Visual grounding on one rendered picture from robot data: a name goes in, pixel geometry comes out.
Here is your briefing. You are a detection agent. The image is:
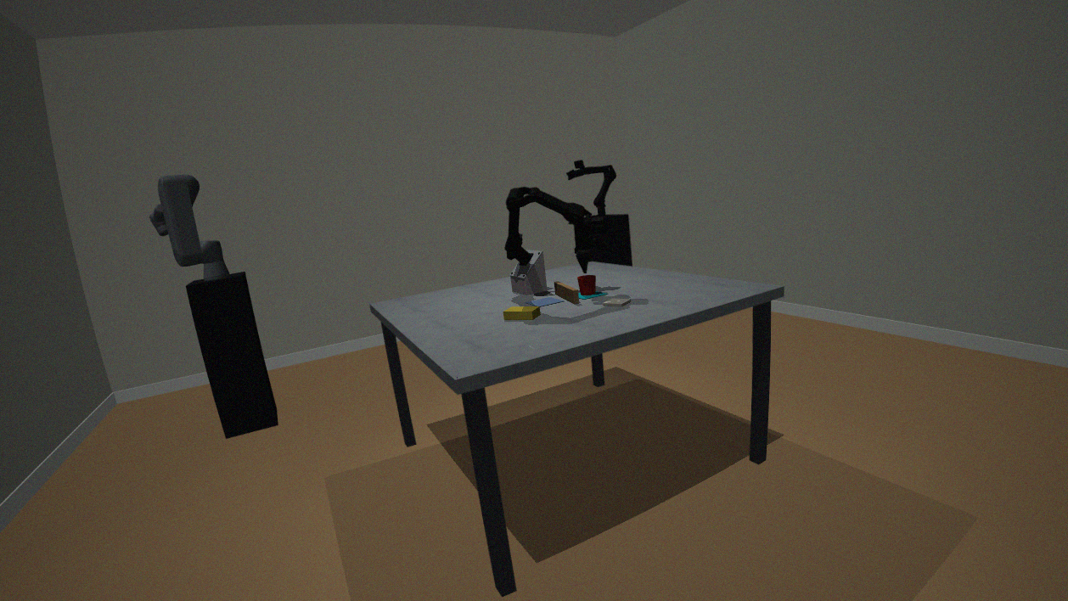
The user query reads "yellow rectangular block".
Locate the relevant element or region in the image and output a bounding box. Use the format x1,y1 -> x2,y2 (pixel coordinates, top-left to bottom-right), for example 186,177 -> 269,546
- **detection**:
503,306 -> 541,320

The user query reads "brown wooden flat bar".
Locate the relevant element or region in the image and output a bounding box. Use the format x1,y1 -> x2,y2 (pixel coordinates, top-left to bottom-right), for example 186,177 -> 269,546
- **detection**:
554,281 -> 579,304

